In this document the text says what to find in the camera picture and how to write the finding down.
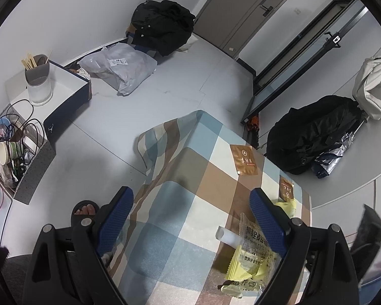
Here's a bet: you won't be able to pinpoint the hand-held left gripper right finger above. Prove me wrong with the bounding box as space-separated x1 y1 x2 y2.
249 187 359 305

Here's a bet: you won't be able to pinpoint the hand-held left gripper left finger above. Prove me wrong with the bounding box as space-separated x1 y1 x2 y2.
22 186 134 305

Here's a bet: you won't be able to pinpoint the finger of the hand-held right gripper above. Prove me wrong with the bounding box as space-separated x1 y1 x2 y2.
349 204 381 289

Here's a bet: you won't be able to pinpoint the clear printed bread wrapper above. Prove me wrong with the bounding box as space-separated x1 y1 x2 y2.
240 213 293 297

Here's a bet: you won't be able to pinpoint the brown foil packet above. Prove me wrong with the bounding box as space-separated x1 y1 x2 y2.
229 144 259 176
279 175 295 202

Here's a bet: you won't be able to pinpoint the long white foam piece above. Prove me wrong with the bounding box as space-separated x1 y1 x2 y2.
216 225 242 248

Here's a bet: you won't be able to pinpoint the white shoulder bag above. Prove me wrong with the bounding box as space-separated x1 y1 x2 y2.
352 56 381 120

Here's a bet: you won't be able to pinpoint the person's foot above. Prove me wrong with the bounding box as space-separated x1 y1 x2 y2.
74 204 96 218

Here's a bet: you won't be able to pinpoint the black slipper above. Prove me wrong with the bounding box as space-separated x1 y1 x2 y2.
70 200 101 227

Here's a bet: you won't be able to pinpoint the checked tablecloth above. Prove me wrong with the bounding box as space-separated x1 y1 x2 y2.
109 110 313 305

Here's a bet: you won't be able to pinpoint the silver folded umbrella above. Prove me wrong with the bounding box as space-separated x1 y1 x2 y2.
313 124 367 178

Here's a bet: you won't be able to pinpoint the grey speckled storage box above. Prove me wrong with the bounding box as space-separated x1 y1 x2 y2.
0 124 57 205

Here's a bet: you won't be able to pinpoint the black backpack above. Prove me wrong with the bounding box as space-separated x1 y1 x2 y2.
266 95 367 175

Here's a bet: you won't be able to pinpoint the orange black object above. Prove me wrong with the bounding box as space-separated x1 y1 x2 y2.
245 116 261 148

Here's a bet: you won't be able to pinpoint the white paper cup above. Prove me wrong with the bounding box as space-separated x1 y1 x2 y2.
0 141 15 166

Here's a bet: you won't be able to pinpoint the black framed glass door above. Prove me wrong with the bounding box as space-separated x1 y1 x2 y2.
240 0 369 126

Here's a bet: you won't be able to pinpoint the navy box with white lid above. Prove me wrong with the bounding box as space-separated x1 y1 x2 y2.
5 60 93 145

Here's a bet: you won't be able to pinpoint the grey white cup holder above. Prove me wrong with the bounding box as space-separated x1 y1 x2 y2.
25 54 53 106

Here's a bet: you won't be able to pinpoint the grey plastic parcel bag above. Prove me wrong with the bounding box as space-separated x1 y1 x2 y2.
77 43 157 96

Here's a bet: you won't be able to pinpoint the wooden chopsticks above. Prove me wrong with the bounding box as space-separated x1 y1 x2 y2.
22 50 53 70

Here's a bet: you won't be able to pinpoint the black jacket pile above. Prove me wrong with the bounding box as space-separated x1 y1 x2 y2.
127 0 196 57

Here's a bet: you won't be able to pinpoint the grey entrance door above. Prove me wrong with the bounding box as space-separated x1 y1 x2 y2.
194 0 307 59

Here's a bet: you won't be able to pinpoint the black cable bundle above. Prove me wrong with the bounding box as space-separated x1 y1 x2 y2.
0 98 48 178

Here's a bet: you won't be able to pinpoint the black glass door handle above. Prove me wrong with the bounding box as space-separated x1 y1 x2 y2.
324 31 342 48

